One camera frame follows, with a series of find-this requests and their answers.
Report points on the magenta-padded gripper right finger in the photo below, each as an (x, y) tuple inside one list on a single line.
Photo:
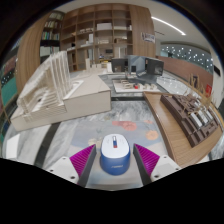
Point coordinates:
[(148, 160)]

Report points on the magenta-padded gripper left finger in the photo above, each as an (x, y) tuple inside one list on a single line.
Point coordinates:
[(81, 161)]

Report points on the white and blue computer mouse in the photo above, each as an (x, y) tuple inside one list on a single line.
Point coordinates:
[(115, 156)]

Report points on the brown model on wooden board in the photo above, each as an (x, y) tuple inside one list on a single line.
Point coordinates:
[(173, 133)]

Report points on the beige stepped building model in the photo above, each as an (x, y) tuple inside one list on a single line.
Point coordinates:
[(86, 96)]

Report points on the small white building model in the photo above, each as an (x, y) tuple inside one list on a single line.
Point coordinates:
[(133, 87)]

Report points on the bookshelf full of books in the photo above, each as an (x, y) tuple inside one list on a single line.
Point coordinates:
[(50, 33)]

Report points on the wooden open shelf unit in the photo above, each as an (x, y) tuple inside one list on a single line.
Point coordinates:
[(100, 26)]

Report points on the long ceiling light strip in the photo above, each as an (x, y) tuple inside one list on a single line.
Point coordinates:
[(168, 25)]

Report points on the white wall sign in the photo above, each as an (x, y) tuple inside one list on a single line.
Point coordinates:
[(148, 37)]

